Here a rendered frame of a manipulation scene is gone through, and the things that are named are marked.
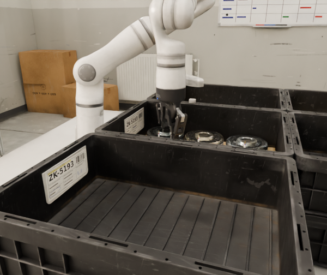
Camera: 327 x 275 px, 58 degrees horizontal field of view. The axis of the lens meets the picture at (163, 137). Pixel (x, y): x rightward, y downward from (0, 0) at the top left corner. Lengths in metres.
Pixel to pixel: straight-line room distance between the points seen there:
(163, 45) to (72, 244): 0.50
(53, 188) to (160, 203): 0.19
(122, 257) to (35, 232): 0.11
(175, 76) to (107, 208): 0.35
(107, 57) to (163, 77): 0.30
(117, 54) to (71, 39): 3.48
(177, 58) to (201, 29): 3.11
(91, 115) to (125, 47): 0.25
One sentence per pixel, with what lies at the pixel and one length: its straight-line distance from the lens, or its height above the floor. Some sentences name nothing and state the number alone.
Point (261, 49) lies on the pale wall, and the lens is 3.80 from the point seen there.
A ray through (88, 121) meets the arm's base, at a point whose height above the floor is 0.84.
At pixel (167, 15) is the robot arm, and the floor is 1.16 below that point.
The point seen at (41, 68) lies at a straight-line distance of 4.21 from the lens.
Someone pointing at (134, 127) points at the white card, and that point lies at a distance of 0.81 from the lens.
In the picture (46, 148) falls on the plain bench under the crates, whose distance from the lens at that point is 1.22.
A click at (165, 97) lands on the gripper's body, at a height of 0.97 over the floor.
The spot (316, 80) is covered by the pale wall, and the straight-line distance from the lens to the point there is 3.92.
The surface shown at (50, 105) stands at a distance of 4.27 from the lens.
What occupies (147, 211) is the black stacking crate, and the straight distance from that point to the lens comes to 0.55.
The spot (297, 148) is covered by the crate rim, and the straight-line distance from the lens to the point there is 0.59.
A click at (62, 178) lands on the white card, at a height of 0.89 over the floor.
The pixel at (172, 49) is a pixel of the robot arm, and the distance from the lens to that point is 0.72.
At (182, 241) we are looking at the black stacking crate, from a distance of 0.49.
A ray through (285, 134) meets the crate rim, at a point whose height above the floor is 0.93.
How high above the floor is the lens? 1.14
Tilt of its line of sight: 21 degrees down
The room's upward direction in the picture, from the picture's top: straight up
